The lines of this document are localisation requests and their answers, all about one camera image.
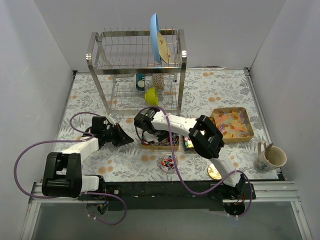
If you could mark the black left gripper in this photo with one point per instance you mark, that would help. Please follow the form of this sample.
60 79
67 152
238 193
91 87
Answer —
116 135

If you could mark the gold tin with lollipops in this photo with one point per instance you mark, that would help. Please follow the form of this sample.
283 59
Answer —
165 144

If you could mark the clear plastic jar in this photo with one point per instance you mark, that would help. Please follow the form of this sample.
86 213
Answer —
167 164

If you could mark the black tin with star candies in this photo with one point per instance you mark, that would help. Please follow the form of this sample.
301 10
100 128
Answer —
188 145

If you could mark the gold jar lid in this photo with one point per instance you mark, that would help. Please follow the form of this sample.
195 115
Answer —
213 172

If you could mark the gold tin with popsicle candies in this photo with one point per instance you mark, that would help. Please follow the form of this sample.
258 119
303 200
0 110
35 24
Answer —
234 124

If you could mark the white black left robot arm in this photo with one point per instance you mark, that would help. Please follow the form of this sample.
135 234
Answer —
63 175

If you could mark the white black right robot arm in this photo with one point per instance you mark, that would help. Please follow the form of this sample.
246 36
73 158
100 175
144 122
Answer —
207 141

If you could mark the floral table mat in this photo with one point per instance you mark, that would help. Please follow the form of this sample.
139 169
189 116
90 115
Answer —
204 91

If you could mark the green bowl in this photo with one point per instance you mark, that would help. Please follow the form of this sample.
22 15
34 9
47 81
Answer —
151 96

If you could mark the patterned paper cup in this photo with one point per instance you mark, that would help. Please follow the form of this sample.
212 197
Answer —
158 80

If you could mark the teal white cup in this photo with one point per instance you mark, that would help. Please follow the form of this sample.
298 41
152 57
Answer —
140 81

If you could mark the stainless steel dish rack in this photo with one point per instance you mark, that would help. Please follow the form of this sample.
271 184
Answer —
114 58

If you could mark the beige patterned plate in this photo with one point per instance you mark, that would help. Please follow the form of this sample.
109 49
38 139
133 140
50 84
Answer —
163 49

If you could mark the blue plate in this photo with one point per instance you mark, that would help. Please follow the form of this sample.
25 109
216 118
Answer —
154 30

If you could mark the beige paper cup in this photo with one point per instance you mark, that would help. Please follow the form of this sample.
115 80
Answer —
276 158

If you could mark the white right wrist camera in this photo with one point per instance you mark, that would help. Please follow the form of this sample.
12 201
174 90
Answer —
151 137

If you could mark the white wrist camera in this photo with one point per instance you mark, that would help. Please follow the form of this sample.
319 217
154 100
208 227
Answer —
111 120
151 137

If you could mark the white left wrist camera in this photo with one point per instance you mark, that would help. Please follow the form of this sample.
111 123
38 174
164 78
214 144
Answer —
111 120

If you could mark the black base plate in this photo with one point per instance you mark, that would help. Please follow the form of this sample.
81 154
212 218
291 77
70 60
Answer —
172 195

